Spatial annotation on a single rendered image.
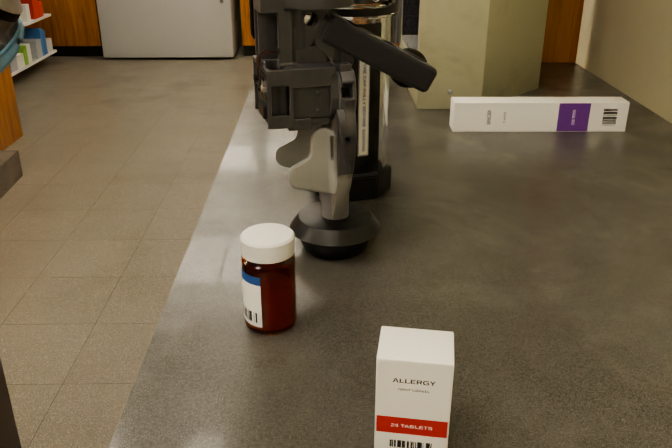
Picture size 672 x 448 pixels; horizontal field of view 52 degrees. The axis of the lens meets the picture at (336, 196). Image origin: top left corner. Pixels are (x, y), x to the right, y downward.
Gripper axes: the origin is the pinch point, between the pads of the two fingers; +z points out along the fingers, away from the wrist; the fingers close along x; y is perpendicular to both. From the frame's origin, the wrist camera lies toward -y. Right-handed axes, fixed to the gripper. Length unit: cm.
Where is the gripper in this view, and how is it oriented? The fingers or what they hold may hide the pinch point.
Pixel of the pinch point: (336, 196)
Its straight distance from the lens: 68.4
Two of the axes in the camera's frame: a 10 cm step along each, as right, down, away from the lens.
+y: -9.6, 1.1, -2.5
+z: 0.0, 9.2, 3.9
